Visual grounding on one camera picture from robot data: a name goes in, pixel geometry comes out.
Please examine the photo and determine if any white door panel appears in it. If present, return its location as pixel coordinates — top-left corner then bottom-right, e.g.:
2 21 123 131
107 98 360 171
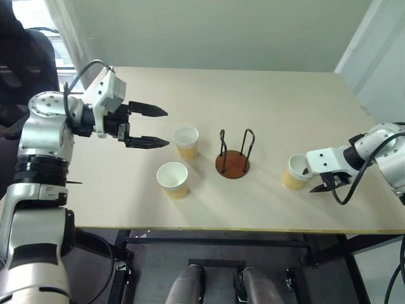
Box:
333 0 405 125

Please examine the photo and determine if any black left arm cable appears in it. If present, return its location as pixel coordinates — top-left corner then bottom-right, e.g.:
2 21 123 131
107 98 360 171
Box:
62 59 115 130

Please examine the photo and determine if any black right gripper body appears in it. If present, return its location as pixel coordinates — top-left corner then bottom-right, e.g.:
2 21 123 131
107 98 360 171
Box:
318 170 352 191

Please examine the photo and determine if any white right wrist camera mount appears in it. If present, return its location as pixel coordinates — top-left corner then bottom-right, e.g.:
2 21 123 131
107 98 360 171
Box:
306 146 352 182

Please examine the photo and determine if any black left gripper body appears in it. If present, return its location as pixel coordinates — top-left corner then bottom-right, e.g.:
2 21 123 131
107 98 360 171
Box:
104 102 132 148

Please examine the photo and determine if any black office chair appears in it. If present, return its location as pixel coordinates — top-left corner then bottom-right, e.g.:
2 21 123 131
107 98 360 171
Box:
0 0 61 141

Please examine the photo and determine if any wire cup holder wooden base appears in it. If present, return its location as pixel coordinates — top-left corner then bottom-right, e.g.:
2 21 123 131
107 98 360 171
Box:
215 128 256 181

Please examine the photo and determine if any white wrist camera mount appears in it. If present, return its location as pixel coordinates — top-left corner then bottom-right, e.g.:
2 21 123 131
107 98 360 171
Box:
82 67 128 139
306 146 352 182

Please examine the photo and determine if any yellow and white paper cup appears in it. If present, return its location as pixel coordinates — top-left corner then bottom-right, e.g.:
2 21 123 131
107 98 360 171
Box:
156 161 190 200
172 126 200 161
282 153 313 191

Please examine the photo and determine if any black floor cable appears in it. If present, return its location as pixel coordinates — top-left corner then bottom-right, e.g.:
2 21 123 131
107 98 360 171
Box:
74 229 116 304
383 262 405 304

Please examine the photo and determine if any grey rounded robot leg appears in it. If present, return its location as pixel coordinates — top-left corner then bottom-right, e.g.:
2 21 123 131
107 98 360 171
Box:
162 263 207 304
241 267 286 304

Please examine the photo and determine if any white curtain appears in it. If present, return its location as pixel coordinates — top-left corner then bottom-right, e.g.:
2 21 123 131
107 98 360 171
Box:
44 0 96 90

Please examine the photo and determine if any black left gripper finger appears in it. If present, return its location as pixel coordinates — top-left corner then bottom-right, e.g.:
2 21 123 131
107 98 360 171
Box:
125 135 171 150
128 101 169 118

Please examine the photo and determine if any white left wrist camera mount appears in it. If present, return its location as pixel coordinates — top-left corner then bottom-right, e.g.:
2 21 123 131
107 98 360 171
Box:
82 67 128 139

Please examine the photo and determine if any black metal table frame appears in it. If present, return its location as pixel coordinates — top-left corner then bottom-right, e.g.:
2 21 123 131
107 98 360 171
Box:
109 229 376 304

